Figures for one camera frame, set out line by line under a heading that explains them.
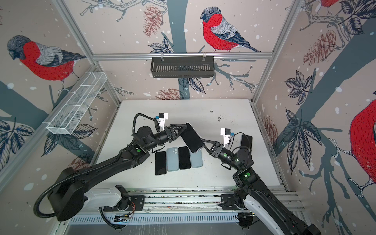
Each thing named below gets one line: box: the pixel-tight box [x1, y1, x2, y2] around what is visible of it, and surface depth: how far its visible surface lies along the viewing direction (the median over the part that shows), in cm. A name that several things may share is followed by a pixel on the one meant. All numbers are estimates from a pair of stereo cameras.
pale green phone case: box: [166, 146, 180, 172], surface depth 90 cm
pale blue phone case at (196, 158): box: [188, 145, 205, 168], surface depth 90 cm
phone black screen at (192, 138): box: [179, 122, 204, 153], surface depth 67 cm
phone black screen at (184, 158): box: [178, 146, 191, 170], surface depth 92 cm
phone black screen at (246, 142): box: [240, 134, 253, 152], surface depth 100 cm
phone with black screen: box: [154, 150, 167, 176], surface depth 87 cm
